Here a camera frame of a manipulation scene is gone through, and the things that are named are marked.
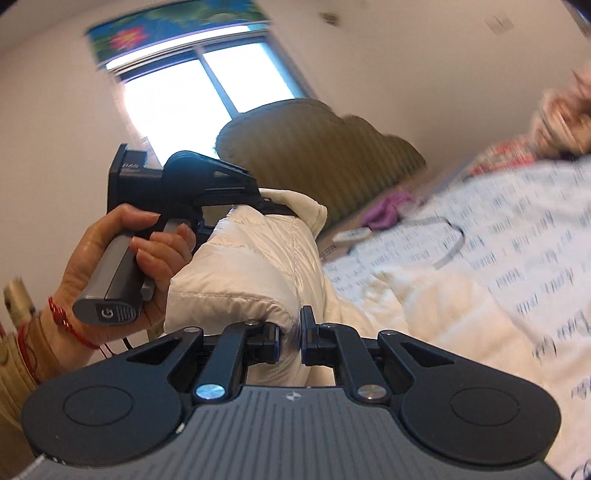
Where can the cream puffer jacket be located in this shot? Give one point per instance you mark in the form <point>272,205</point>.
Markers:
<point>249,277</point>

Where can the person's left hand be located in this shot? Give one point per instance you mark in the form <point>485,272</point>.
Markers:
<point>74,277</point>

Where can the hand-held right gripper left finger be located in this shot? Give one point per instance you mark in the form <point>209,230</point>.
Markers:
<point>275,342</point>

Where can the white script printed quilt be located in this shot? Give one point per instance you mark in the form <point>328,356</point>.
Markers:
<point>508,240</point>

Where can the white remote controller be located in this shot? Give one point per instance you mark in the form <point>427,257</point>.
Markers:
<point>352,236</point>

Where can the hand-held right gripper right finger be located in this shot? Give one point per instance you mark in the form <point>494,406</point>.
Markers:
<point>306,342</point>

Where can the window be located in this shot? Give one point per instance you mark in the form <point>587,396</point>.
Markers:
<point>198,87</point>

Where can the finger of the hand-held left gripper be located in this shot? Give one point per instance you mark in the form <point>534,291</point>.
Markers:
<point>272,202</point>

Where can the person's left forearm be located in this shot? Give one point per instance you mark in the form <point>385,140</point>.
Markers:
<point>32,355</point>

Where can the pink blurry cloth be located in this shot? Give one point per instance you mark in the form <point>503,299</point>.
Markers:
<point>563,120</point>

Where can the purple cloth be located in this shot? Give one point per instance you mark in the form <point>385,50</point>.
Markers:
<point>387,211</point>

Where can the flower printed roller blind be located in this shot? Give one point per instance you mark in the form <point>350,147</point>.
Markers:
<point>166,27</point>

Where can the olive green bed headboard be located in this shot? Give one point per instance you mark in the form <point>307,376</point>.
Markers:
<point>318,152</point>

